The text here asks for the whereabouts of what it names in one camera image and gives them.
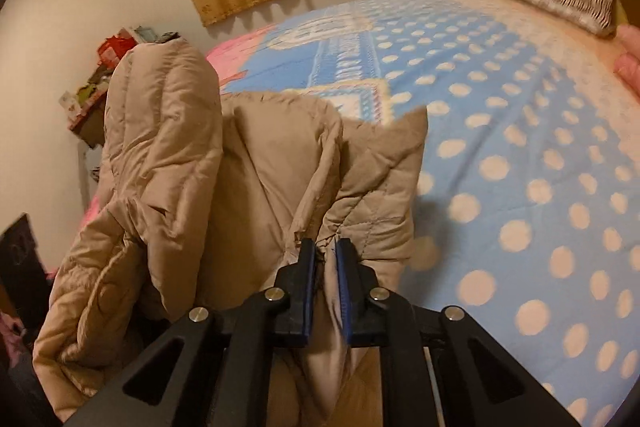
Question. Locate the blue polka-dot blanket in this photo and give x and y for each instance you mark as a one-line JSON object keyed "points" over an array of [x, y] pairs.
{"points": [[500, 132]]}

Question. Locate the wooden cabinet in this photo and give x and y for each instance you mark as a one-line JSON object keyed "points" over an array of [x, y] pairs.
{"points": [[87, 122]]}

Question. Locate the pink blanket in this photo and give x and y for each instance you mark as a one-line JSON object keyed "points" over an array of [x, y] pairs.
{"points": [[227, 54]]}

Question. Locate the tan quilted puffer jacket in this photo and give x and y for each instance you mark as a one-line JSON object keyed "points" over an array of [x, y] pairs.
{"points": [[200, 187]]}

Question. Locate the dark furniture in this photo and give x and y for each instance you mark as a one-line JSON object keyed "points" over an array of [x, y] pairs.
{"points": [[22, 272]]}

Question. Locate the red box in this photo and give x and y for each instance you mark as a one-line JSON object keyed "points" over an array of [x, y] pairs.
{"points": [[112, 48]]}

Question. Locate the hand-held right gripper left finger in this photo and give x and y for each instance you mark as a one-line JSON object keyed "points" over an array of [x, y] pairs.
{"points": [[310, 292]]}

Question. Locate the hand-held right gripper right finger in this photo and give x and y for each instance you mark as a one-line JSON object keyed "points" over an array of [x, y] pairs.
{"points": [[343, 292]]}

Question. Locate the pink folded cloth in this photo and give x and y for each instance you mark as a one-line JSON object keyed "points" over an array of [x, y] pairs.
{"points": [[629, 57]]}

